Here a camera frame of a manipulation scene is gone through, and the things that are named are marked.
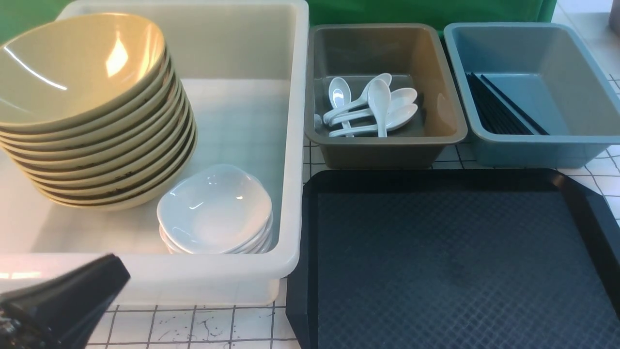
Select white ceramic soup spoon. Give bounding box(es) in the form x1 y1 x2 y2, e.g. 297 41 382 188
323 73 392 124

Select yellow noodle bowl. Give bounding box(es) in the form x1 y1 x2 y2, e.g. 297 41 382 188
1 13 165 133

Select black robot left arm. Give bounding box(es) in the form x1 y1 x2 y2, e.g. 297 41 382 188
0 254 131 349

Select stack of yellow noodle bowls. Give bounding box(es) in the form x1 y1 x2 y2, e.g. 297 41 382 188
0 58 198 212

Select white spoon in brown bin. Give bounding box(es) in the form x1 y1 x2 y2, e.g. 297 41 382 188
324 77 352 129

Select stack of white side dishes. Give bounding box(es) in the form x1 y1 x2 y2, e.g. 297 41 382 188
156 164 273 254

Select brown plastic bin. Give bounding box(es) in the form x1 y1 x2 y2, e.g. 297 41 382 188
304 23 468 169

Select black chopsticks in blue bin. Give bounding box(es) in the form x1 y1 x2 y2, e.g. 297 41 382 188
466 73 549 136

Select black plastic serving tray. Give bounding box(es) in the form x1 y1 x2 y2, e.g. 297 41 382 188
285 169 620 349

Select blue plastic bin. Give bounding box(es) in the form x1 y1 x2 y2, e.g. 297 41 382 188
443 22 620 168

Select green backdrop cloth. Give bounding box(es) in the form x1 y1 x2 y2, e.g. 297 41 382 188
0 0 556 42

